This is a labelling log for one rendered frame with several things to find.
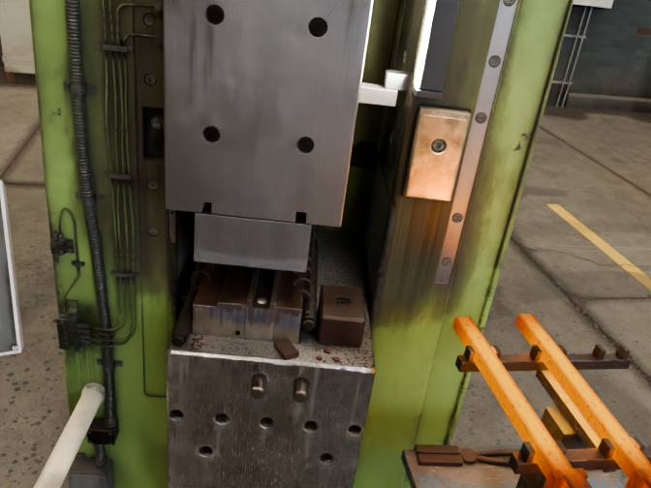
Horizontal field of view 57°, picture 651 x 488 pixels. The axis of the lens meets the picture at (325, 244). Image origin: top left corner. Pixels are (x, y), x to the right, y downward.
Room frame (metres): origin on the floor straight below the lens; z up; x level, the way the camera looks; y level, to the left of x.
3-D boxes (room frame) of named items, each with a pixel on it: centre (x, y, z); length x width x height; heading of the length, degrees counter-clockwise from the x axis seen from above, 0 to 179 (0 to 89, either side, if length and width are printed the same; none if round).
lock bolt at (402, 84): (1.14, -0.10, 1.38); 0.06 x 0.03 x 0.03; 93
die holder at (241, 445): (1.14, 0.09, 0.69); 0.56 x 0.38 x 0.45; 3
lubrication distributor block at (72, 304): (1.02, 0.51, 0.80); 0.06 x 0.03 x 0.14; 93
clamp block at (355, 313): (0.99, -0.05, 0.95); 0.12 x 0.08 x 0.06; 3
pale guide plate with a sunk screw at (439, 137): (1.07, -0.18, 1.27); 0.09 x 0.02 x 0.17; 93
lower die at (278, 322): (1.13, 0.14, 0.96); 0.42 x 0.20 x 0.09; 3
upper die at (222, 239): (1.13, 0.14, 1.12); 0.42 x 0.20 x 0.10; 3
